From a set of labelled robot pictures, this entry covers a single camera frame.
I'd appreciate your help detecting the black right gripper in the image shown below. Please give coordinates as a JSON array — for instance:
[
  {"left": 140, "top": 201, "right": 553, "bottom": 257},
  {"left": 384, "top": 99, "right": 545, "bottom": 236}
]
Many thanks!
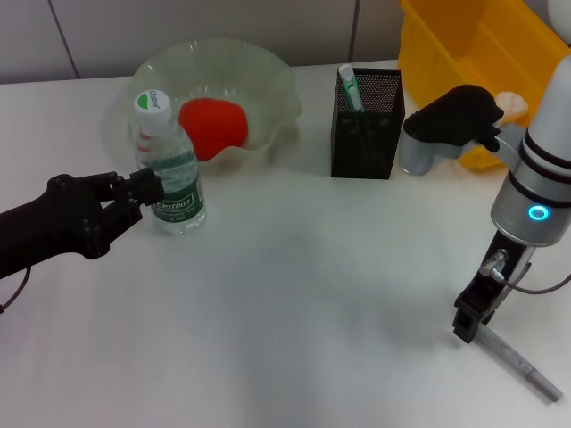
[{"left": 451, "top": 233, "right": 535, "bottom": 345}]

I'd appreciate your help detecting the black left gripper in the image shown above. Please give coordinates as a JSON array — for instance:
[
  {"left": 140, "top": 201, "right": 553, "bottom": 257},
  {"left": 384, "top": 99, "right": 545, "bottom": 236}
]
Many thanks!
[{"left": 0, "top": 168, "right": 165, "bottom": 280}]

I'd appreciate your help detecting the clear water bottle green label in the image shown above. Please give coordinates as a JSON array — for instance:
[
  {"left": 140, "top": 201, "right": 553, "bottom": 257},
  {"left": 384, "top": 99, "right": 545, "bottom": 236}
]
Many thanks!
[{"left": 132, "top": 88, "right": 208, "bottom": 236}]

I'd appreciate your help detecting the grey pen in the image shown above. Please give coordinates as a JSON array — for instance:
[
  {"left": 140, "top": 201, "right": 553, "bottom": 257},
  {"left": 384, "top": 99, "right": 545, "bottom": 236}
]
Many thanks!
[{"left": 476, "top": 323, "right": 565, "bottom": 404}]

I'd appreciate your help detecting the orange fruit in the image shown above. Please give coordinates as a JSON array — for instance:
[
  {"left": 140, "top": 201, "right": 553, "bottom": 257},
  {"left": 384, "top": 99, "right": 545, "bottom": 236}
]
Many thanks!
[{"left": 178, "top": 98, "right": 249, "bottom": 162}]

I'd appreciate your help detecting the white paper ball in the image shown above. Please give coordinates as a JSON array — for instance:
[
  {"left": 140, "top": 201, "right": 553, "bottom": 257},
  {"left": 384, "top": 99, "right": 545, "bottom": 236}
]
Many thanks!
[{"left": 494, "top": 91, "right": 531, "bottom": 120}]

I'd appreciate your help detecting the mint green utility knife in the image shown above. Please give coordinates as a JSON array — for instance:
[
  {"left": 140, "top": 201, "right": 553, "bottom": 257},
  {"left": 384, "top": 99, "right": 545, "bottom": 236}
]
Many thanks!
[{"left": 337, "top": 63, "right": 372, "bottom": 152}]

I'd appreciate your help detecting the pale green glass fruit plate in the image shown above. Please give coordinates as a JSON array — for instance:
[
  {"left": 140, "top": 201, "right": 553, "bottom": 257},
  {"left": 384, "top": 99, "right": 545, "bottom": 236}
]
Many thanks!
[{"left": 104, "top": 38, "right": 302, "bottom": 171}]

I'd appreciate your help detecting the black mesh pen holder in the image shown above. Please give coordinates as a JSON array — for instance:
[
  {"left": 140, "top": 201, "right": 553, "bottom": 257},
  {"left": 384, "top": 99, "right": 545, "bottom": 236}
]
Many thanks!
[{"left": 330, "top": 66, "right": 406, "bottom": 181}]

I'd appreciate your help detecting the yellow plastic bin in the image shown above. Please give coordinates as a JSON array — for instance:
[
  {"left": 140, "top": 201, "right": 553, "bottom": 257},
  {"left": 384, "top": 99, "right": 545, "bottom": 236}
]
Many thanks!
[{"left": 396, "top": 0, "right": 571, "bottom": 173}]

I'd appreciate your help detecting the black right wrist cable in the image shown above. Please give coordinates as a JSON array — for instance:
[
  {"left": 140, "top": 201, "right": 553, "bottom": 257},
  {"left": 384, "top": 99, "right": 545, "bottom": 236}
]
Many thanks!
[{"left": 479, "top": 249, "right": 571, "bottom": 296}]

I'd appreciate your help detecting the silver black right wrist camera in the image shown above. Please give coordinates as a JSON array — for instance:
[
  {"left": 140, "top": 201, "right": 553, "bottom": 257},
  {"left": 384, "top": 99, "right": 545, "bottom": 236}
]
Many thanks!
[{"left": 399, "top": 84, "right": 522, "bottom": 177}]

